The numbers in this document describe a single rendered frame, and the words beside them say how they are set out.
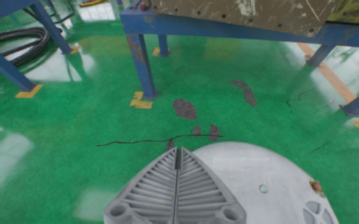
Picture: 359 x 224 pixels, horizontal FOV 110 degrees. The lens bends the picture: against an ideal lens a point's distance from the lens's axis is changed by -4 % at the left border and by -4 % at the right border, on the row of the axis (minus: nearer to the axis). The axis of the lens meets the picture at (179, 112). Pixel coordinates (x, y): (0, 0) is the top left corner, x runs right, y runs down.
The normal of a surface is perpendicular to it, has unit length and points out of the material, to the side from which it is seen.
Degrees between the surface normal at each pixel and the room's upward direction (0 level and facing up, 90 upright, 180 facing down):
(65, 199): 0
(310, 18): 90
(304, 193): 0
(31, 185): 0
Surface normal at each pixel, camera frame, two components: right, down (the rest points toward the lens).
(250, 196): -0.01, -0.59
